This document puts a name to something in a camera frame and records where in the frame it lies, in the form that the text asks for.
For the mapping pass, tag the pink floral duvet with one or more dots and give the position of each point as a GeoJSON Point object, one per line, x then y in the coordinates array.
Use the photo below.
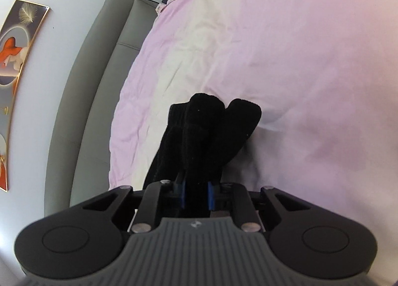
{"type": "Point", "coordinates": [324, 73]}

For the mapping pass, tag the grey upholstered headboard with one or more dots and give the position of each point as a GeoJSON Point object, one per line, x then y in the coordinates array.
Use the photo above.
{"type": "Point", "coordinates": [79, 157]}

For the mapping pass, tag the framed wall painting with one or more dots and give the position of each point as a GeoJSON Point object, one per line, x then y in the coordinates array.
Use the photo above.
{"type": "Point", "coordinates": [18, 33]}

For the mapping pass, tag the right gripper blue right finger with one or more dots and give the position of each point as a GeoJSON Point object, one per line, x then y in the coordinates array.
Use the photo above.
{"type": "Point", "coordinates": [212, 196]}

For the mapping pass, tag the black corduroy pants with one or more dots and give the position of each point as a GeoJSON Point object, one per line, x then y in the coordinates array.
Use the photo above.
{"type": "Point", "coordinates": [202, 136]}

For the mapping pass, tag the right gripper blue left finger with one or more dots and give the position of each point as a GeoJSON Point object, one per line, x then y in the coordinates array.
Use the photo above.
{"type": "Point", "coordinates": [181, 190]}

